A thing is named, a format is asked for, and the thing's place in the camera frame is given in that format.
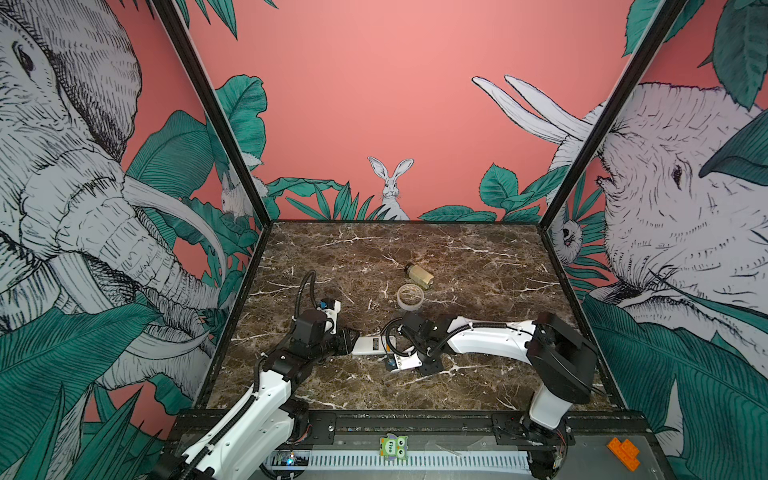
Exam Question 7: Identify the white red remote control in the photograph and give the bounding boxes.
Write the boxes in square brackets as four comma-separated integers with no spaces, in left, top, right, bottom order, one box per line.
[351,336,388,356]

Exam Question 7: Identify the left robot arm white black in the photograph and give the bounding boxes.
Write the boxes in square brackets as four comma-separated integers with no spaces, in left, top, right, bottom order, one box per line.
[148,270,360,479]

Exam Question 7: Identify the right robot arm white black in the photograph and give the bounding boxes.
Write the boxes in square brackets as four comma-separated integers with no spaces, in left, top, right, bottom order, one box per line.
[381,312,598,436]

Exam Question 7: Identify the white tape roll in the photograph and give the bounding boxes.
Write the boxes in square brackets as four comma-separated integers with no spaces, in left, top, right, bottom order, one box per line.
[396,283,425,312]

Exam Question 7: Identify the spice jar black lid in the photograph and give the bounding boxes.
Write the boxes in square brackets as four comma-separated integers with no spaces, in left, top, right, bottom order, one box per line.
[405,263,434,290]

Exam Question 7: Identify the small circuit board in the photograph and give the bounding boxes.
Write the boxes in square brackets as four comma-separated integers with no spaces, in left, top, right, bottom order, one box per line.
[272,450,310,469]

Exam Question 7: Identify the orange plastic blocks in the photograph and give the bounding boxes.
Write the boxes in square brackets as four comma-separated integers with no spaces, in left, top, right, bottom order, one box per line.
[607,437,640,472]

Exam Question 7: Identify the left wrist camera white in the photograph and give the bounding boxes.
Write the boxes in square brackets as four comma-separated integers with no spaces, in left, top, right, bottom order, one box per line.
[319,298,342,335]

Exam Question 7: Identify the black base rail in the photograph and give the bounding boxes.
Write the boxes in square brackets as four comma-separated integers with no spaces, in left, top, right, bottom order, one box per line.
[173,410,649,448]

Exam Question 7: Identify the white slotted cable duct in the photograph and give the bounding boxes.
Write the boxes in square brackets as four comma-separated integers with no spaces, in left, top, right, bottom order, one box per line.
[264,450,530,474]

